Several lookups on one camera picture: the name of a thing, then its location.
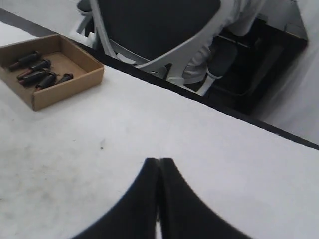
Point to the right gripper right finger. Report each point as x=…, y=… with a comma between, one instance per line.
x=189, y=211

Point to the grey office chair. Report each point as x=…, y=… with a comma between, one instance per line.
x=159, y=37

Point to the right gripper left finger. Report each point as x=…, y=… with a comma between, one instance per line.
x=135, y=206

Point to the person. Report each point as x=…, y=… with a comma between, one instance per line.
x=219, y=37

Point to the shallow cardboard box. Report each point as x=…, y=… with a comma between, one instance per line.
x=51, y=72

